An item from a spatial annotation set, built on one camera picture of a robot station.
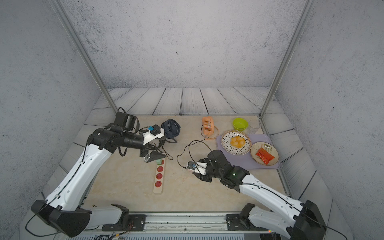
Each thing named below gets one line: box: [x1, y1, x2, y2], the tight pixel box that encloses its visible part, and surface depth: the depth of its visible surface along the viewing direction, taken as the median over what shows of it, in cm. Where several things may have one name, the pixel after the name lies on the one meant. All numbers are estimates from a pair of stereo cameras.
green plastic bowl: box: [232, 117, 249, 132], surface depth 113 cm
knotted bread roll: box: [230, 136, 246, 149], surface depth 102 cm
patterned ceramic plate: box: [220, 129, 252, 156], surface depth 104 cm
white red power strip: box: [153, 159, 165, 195], surface depth 88 cm
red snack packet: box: [256, 147, 275, 165], surface depth 96 cm
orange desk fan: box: [202, 116, 219, 141], surface depth 104 cm
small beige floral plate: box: [250, 141, 280, 166], surface depth 98 cm
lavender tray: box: [216, 134, 280, 170], surface depth 98 cm
